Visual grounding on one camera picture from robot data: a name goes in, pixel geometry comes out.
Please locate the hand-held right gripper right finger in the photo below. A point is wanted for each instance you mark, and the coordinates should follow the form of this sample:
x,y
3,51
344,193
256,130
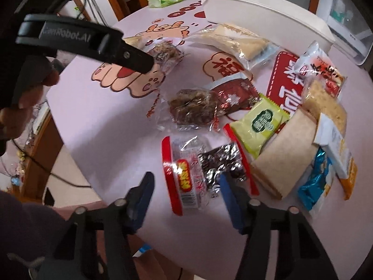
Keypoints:
x,y
230,207

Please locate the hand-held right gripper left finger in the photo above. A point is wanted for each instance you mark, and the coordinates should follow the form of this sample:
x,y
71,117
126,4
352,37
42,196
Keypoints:
x,y
143,198

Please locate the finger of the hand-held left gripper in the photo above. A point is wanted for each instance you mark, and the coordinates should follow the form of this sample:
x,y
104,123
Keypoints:
x,y
128,55

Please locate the small brown snack clear packet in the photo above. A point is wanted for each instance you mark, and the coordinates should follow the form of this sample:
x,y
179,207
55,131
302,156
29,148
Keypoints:
x,y
169,52

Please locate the red-edged clear snack packet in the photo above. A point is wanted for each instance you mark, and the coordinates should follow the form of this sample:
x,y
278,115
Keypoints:
x,y
221,163
186,175

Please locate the kraft paper snack packet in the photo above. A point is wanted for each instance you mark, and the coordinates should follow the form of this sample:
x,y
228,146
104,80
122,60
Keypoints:
x,y
288,151

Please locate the white plastic tray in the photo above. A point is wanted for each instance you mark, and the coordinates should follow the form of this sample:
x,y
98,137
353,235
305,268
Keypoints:
x,y
262,11

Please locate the rice crisp clear packet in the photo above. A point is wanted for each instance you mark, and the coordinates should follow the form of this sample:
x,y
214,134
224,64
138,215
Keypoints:
x,y
326,102

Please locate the person's left hand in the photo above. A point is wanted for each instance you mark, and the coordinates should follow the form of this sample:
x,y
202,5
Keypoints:
x,y
20,113

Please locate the pink printed tablecloth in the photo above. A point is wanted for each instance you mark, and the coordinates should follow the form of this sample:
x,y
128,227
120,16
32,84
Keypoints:
x,y
102,128

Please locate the large brown snack clear packet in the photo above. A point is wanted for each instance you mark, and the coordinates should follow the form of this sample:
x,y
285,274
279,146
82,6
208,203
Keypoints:
x,y
189,108

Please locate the blue foil snack packet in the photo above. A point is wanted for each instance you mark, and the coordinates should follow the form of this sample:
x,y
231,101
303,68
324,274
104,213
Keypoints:
x,y
314,180

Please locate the light green snack packet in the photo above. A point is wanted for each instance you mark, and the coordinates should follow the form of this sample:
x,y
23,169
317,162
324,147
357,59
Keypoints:
x,y
260,122

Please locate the large clear bread packet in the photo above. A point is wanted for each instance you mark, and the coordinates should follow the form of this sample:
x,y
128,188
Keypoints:
x,y
233,42

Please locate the wooden chair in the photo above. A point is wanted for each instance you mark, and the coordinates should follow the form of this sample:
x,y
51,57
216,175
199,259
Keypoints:
x,y
40,151

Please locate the dark red snowflake packet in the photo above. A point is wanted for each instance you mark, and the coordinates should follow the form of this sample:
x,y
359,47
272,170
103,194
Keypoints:
x,y
236,93

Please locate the white and yellow snack packet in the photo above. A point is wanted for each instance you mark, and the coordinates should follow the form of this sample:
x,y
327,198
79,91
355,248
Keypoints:
x,y
335,148

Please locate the person's dark clothing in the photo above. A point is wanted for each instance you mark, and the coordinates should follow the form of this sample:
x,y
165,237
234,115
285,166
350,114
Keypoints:
x,y
26,233

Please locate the white and red snack packet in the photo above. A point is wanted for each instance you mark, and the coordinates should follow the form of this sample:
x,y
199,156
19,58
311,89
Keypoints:
x,y
319,70

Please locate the clear white plastic appliance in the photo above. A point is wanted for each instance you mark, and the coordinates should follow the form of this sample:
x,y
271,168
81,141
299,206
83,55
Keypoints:
x,y
346,14

